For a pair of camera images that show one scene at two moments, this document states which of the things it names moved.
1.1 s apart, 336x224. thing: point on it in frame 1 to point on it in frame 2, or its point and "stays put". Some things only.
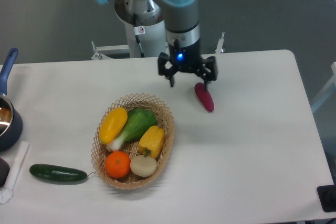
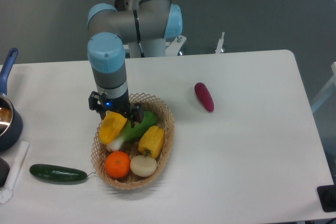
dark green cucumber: [57, 172] stays put
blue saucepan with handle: [11, 121] stays put
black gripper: [186, 59] to [121, 105]
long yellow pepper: [113, 120] stays put
